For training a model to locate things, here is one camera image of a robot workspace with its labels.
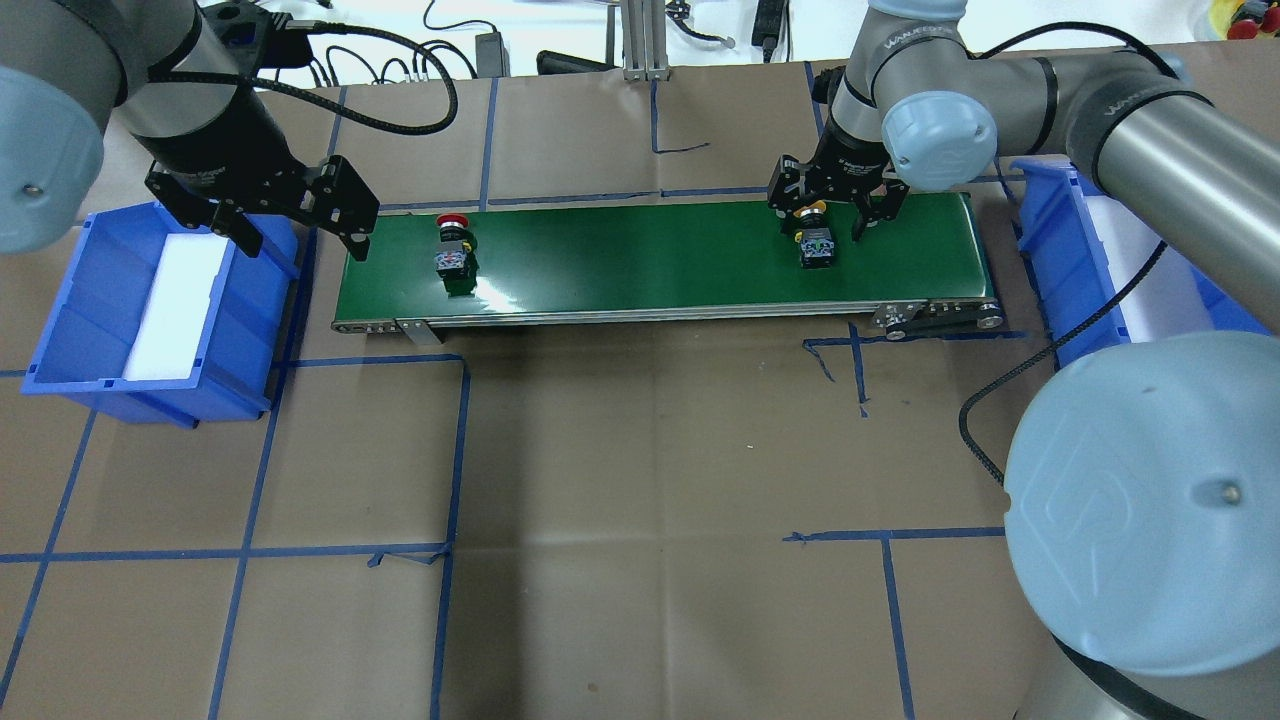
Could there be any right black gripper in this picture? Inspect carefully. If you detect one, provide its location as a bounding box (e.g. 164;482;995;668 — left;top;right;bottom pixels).
767;126;909;243

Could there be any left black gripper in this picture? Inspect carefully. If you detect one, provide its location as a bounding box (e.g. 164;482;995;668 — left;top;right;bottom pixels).
145;90;380;263

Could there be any yellow push button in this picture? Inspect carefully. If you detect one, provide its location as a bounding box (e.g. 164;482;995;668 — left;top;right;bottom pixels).
792;200;836;270

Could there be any red push button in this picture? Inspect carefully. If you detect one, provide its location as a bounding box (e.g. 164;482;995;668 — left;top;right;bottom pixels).
434;213;479;297

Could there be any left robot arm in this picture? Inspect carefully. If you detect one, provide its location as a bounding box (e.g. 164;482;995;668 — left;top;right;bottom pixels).
1;1;379;261

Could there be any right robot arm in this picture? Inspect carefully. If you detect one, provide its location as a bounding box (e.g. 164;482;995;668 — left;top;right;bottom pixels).
767;1;1277;719

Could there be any green conveyor belt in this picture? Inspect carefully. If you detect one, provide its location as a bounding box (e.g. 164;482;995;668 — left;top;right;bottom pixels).
332;193;1005;345

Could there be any blue source bin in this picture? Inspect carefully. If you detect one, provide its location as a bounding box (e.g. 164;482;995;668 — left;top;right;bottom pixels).
20;202;300;428

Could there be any white foam pad source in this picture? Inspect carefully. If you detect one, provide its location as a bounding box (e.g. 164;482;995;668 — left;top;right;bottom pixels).
122;233;230;380

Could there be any blue destination bin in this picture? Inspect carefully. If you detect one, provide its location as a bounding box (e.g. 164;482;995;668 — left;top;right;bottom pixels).
1011;158;1267;368

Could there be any black power adapter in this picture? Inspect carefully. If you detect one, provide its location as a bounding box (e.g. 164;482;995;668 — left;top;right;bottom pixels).
474;31;511;78

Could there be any white foam pad destination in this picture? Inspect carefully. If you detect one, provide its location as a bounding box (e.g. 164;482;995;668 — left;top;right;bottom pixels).
1084;195;1215;343

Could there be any black braided cable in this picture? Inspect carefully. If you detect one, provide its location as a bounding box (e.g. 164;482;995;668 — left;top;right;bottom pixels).
957;240;1169;488

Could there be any aluminium frame post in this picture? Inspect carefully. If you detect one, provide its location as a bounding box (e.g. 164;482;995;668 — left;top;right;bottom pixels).
618;0;671;82

